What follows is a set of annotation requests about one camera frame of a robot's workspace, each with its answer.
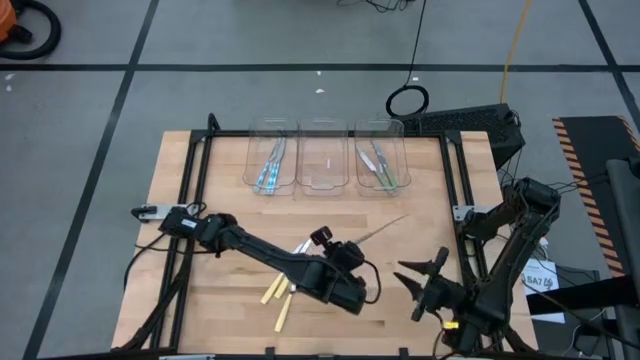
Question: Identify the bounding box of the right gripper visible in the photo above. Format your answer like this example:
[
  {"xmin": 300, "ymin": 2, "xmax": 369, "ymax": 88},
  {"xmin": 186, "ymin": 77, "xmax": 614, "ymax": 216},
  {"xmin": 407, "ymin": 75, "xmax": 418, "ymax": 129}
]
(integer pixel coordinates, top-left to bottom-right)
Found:
[{"xmin": 393, "ymin": 246, "xmax": 474, "ymax": 324}]

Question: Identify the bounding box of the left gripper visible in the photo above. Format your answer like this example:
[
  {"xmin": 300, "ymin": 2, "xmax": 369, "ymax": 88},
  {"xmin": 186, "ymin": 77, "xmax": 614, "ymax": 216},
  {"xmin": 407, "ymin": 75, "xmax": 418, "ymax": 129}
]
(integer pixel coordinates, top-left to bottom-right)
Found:
[{"xmin": 309, "ymin": 225, "xmax": 369, "ymax": 277}]

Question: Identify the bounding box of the teal white patterned knife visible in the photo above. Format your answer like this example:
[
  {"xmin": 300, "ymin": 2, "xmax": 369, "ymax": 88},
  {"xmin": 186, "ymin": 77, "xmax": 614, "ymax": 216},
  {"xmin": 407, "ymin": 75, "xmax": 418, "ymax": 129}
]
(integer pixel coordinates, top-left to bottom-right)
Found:
[
  {"xmin": 252, "ymin": 130, "xmax": 284, "ymax": 194},
  {"xmin": 269, "ymin": 137, "xmax": 289, "ymax": 195},
  {"xmin": 263, "ymin": 134, "xmax": 287, "ymax": 196}
]

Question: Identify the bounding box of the clear plastic bin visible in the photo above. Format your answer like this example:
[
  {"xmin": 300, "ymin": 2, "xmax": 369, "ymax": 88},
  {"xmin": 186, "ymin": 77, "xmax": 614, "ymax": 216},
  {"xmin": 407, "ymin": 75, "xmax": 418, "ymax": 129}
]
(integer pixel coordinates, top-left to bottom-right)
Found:
[
  {"xmin": 242, "ymin": 117, "xmax": 300, "ymax": 197},
  {"xmin": 353, "ymin": 118, "xmax": 412, "ymax": 198},
  {"xmin": 296, "ymin": 117, "xmax": 350, "ymax": 197}
]

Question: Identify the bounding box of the white paper label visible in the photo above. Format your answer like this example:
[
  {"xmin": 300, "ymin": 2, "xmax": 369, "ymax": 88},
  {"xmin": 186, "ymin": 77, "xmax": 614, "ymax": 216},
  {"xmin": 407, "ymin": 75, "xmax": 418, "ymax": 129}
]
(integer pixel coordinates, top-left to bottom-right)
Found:
[{"xmin": 519, "ymin": 256, "xmax": 566, "ymax": 325}]

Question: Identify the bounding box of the black computer case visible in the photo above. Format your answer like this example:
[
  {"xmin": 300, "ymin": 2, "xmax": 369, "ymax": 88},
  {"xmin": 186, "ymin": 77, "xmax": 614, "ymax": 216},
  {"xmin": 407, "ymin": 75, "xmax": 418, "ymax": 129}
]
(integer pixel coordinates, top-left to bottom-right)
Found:
[{"xmin": 399, "ymin": 103, "xmax": 527, "ymax": 171}]

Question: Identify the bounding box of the black metal beam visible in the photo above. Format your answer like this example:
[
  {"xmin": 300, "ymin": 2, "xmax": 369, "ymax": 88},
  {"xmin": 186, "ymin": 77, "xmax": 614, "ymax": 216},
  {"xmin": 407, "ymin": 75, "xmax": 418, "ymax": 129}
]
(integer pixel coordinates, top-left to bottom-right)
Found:
[{"xmin": 524, "ymin": 276, "xmax": 640, "ymax": 317}]

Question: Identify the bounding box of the black hazard striped platform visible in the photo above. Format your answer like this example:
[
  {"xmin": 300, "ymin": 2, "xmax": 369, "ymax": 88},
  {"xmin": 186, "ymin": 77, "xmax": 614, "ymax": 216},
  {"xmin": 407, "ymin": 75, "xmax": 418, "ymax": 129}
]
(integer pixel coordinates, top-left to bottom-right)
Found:
[{"xmin": 552, "ymin": 115, "xmax": 640, "ymax": 279}]

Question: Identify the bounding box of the orange vacuum cleaner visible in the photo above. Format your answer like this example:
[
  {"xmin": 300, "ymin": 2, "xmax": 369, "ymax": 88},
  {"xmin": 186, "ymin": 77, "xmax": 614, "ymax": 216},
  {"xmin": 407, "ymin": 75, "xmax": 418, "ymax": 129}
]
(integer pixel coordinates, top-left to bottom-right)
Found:
[{"xmin": 0, "ymin": 0, "xmax": 19, "ymax": 42}]

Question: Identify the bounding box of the black coiled floor cable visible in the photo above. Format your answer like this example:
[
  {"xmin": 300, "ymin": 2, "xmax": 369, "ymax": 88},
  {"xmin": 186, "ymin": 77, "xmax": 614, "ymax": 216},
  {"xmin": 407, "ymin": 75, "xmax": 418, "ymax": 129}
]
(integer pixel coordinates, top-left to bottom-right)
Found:
[{"xmin": 385, "ymin": 0, "xmax": 430, "ymax": 119}]

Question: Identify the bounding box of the grey metal post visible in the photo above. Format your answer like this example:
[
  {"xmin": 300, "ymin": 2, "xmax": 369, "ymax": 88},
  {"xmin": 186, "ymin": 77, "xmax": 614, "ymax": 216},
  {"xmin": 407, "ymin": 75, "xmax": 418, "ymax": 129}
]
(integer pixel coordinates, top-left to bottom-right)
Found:
[{"xmin": 606, "ymin": 158, "xmax": 640, "ymax": 360}]

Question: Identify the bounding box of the black cable bundle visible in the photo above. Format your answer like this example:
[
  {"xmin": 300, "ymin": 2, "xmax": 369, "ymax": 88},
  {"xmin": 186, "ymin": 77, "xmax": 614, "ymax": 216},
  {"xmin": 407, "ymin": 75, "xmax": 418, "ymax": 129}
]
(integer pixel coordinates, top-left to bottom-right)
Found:
[{"xmin": 337, "ymin": 0, "xmax": 416, "ymax": 14}]

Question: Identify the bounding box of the yellow floor cable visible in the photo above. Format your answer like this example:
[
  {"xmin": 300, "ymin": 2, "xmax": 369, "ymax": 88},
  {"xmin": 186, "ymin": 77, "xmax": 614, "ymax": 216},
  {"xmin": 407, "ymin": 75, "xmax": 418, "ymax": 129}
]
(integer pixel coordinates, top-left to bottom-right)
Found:
[{"xmin": 501, "ymin": 0, "xmax": 534, "ymax": 104}]

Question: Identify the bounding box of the black vacuum hose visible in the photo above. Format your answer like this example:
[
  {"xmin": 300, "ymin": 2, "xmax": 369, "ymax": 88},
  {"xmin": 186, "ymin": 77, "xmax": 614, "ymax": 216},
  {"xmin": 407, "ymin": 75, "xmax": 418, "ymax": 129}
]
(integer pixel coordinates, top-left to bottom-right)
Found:
[{"xmin": 0, "ymin": 0, "xmax": 63, "ymax": 61}]

